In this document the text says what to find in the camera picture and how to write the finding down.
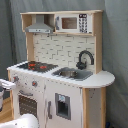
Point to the white cupboard door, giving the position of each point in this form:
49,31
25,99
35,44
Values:
63,105

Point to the grey range hood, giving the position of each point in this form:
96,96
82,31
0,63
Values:
40,26

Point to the right red stove knob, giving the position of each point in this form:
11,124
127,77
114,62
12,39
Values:
34,83

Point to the wooden toy kitchen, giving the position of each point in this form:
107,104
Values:
73,50

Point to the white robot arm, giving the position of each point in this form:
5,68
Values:
24,121

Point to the left red stove knob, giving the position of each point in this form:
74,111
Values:
15,79

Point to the white toy microwave door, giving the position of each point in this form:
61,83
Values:
73,23

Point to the black toy stovetop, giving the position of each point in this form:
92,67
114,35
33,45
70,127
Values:
37,66

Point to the grey toy sink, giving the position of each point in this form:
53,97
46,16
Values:
71,73

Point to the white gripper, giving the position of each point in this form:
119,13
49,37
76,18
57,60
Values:
7,84

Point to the red stove knob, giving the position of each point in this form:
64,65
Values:
34,83
15,79

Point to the white oven door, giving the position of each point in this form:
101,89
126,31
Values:
26,100

